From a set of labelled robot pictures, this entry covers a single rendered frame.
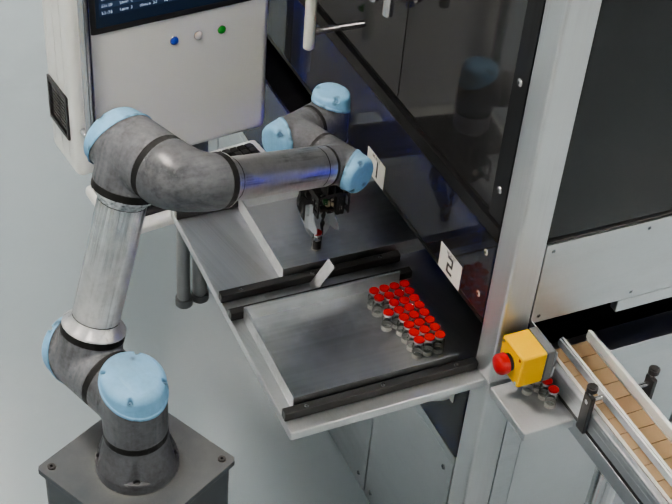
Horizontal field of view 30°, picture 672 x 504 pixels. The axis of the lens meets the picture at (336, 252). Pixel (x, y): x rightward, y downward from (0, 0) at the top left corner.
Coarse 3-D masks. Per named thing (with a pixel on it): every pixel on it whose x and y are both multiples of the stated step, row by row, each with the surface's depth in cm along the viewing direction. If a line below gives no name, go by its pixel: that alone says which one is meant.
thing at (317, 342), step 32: (352, 288) 254; (256, 320) 248; (288, 320) 248; (320, 320) 249; (352, 320) 250; (288, 352) 241; (320, 352) 242; (352, 352) 242; (384, 352) 243; (288, 384) 235; (320, 384) 235; (352, 384) 232
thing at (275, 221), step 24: (360, 192) 282; (264, 216) 273; (288, 216) 274; (336, 216) 275; (360, 216) 276; (384, 216) 276; (264, 240) 262; (288, 240) 268; (336, 240) 269; (360, 240) 269; (384, 240) 270; (408, 240) 265; (288, 264) 261; (312, 264) 258
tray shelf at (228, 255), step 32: (192, 224) 270; (224, 224) 271; (192, 256) 264; (224, 256) 262; (256, 256) 263; (416, 256) 267; (224, 288) 255; (288, 288) 256; (416, 288) 259; (448, 288) 259; (448, 320) 252; (256, 352) 241; (448, 352) 245; (448, 384) 238; (480, 384) 240; (320, 416) 229; (352, 416) 230
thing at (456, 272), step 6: (444, 246) 243; (444, 252) 244; (450, 252) 242; (444, 258) 244; (438, 264) 248; (444, 264) 245; (450, 264) 243; (456, 264) 240; (444, 270) 246; (450, 270) 243; (456, 270) 241; (456, 276) 241; (456, 282) 242; (456, 288) 242
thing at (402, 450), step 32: (640, 320) 256; (640, 352) 253; (384, 416) 293; (416, 416) 275; (352, 448) 318; (384, 448) 297; (416, 448) 279; (448, 448) 263; (512, 448) 256; (544, 448) 261; (576, 448) 266; (384, 480) 301; (416, 480) 283; (448, 480) 266; (512, 480) 264; (544, 480) 269; (576, 480) 275
